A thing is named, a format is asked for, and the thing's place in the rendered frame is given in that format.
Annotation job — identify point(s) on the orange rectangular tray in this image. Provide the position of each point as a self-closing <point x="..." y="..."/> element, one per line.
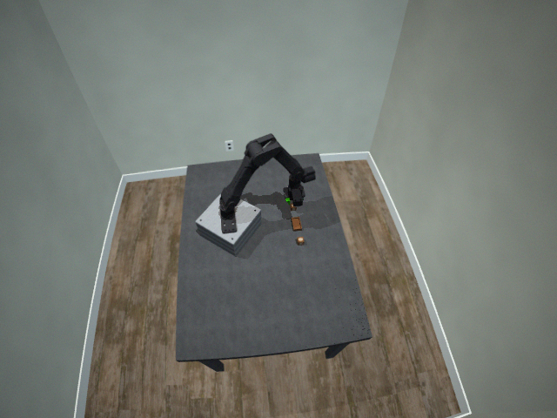
<point x="296" y="224"/>

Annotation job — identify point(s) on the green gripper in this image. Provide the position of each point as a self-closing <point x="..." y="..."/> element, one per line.
<point x="286" y="194"/>

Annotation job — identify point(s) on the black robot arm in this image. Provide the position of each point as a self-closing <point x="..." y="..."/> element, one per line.
<point x="256" y="152"/>

